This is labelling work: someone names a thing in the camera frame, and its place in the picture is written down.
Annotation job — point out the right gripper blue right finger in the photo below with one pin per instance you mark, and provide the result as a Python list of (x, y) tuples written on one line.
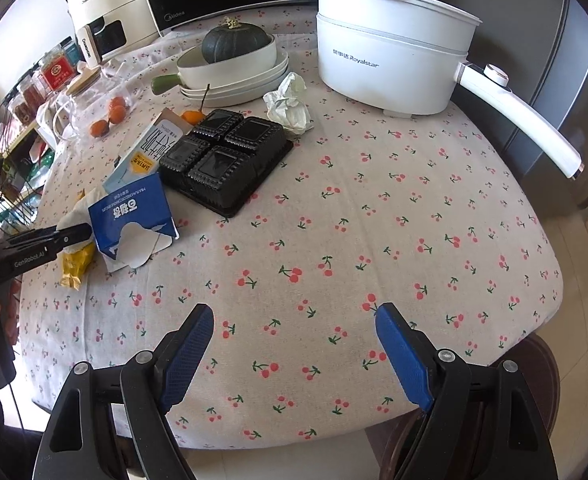
[(424, 372)]

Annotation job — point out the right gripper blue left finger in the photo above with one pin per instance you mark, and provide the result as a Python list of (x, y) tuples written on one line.
[(79, 441)]

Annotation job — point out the crumpled white tissue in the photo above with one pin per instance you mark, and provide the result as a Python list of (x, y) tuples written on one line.
[(287, 107)]

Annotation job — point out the white bowl with green handle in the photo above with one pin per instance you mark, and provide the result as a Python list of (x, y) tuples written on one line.
[(195, 73)]

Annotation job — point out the brown round trash bin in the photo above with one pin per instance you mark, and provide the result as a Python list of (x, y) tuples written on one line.
[(500, 430)]

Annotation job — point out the glass jar with cork lid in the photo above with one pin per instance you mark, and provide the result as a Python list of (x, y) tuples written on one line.
[(85, 101)]

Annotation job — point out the blue tissue pack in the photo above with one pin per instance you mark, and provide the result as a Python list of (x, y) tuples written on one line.
[(133, 223)]

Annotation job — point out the dark green pumpkin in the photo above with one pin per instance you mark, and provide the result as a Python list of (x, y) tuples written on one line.
[(232, 38)]

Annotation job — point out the black plastic tray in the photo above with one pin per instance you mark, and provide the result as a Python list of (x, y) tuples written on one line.
[(224, 159)]

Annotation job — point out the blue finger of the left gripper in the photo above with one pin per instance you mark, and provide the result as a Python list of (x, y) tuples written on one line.
[(46, 242)]

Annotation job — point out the stack of white plates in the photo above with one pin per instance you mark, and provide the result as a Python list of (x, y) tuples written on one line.
[(261, 83)]

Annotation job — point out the orange tangerine one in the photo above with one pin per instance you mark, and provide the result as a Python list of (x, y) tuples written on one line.
[(99, 128)]

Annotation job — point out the cherry print tablecloth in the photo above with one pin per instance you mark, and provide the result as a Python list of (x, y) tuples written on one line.
[(365, 209)]

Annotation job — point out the cream air fryer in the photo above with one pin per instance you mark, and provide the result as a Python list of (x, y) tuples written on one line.
[(106, 28)]

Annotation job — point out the red label spice jar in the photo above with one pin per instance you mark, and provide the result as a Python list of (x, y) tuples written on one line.
[(56, 69)]

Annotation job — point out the white electric cooking pot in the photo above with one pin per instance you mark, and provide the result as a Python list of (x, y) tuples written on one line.
[(405, 57)]

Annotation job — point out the grey refrigerator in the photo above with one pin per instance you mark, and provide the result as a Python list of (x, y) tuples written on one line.
[(543, 46)]

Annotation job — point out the light blue milk carton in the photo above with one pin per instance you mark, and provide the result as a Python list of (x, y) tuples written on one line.
[(144, 155)]

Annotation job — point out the yellow crumpled wrapper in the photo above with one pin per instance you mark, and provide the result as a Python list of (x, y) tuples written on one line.
[(76, 258)]

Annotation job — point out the orange peel with stem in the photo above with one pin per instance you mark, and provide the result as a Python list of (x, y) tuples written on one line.
[(195, 117)]

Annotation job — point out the orange tangerine three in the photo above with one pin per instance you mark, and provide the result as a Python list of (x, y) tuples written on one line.
[(117, 101)]

